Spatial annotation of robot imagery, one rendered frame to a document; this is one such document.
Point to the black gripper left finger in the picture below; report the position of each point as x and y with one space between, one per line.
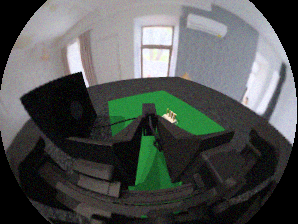
120 150

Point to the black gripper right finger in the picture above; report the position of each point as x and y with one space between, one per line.
181 147

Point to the green circuit board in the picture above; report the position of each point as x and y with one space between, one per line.
152 172

